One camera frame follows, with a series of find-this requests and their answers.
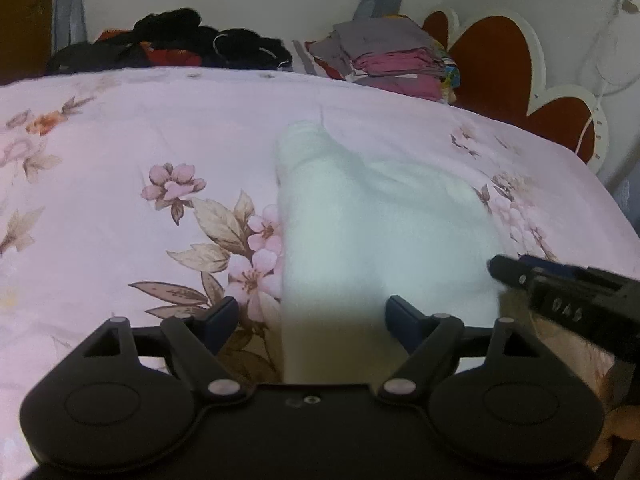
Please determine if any white cloth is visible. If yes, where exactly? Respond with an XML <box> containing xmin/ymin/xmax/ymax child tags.
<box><xmin>274</xmin><ymin>120</ymin><xmax>507</xmax><ymax>387</ymax></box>

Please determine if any person's right hand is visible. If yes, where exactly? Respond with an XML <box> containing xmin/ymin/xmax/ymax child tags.
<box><xmin>585</xmin><ymin>360</ymin><xmax>640</xmax><ymax>473</ymax></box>

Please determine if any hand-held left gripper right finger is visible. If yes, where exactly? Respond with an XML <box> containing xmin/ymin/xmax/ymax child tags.
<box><xmin>377</xmin><ymin>295</ymin><xmax>543</xmax><ymax>400</ymax></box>

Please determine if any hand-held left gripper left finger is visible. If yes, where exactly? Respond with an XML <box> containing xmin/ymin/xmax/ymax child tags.
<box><xmin>82</xmin><ymin>296</ymin><xmax>242</xmax><ymax>402</ymax></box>

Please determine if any stack of folded clothes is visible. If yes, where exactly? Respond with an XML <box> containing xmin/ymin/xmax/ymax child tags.
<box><xmin>292</xmin><ymin>15</ymin><xmax>462</xmax><ymax>107</ymax></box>

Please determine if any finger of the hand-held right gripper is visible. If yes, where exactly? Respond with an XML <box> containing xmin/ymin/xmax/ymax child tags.
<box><xmin>519</xmin><ymin>255</ymin><xmax>581</xmax><ymax>278</ymax></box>
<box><xmin>487</xmin><ymin>254</ymin><xmax>537</xmax><ymax>292</ymax></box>

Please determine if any pile of dark clothes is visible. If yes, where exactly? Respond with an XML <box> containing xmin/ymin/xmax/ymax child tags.
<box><xmin>45</xmin><ymin>7</ymin><xmax>297</xmax><ymax>77</ymax></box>

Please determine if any wooden wardrobe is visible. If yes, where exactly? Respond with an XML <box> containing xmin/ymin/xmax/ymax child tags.
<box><xmin>0</xmin><ymin>0</ymin><xmax>56</xmax><ymax>85</ymax></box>

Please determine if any grey curtain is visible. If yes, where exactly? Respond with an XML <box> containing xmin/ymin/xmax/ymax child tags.
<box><xmin>51</xmin><ymin>0</ymin><xmax>92</xmax><ymax>57</ymax></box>
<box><xmin>352</xmin><ymin>0</ymin><xmax>407</xmax><ymax>25</ymax></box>

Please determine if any pink floral bedsheet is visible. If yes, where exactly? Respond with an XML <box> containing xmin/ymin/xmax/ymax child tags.
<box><xmin>0</xmin><ymin>67</ymin><xmax>640</xmax><ymax>480</ymax></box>

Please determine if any red and white headboard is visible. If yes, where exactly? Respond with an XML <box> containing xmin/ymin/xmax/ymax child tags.
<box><xmin>420</xmin><ymin>7</ymin><xmax>612</xmax><ymax>175</ymax></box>

